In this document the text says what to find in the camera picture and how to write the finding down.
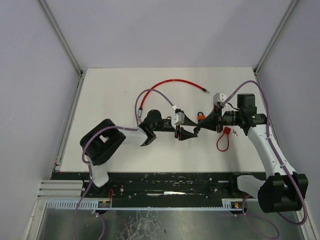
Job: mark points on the right aluminium frame post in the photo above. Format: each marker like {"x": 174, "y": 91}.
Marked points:
{"x": 276, "y": 35}

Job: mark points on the red cable padlock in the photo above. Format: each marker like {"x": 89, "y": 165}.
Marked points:
{"x": 223, "y": 142}

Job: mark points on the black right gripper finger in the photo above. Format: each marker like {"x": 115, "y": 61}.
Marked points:
{"x": 209, "y": 124}
{"x": 210, "y": 118}

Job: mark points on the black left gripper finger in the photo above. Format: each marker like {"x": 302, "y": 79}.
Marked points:
{"x": 186, "y": 121}
{"x": 185, "y": 135}

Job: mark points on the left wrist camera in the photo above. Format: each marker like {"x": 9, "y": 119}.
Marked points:
{"x": 178, "y": 119}

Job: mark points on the thick red cable lock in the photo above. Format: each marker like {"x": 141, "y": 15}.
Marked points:
{"x": 173, "y": 81}

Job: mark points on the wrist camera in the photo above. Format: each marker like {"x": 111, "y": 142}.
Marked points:
{"x": 218, "y": 100}
{"x": 178, "y": 119}

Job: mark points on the orange black padlock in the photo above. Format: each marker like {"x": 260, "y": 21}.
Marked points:
{"x": 200, "y": 118}

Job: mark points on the left aluminium frame post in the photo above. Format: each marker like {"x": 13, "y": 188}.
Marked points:
{"x": 60, "y": 36}

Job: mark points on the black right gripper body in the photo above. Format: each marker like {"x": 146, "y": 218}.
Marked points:
{"x": 218, "y": 119}

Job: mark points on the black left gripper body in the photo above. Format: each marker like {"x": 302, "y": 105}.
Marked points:
{"x": 178, "y": 128}

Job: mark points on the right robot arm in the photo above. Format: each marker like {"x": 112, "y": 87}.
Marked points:
{"x": 284, "y": 190}

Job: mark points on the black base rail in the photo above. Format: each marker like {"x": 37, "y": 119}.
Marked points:
{"x": 167, "y": 190}

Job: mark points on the aluminium frame post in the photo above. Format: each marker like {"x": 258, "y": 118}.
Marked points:
{"x": 60, "y": 36}
{"x": 276, "y": 35}

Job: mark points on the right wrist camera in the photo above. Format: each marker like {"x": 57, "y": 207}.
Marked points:
{"x": 218, "y": 100}

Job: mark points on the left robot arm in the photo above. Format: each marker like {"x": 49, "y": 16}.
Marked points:
{"x": 102, "y": 142}

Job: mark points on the grey slotted cable duct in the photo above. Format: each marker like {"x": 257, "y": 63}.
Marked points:
{"x": 59, "y": 204}

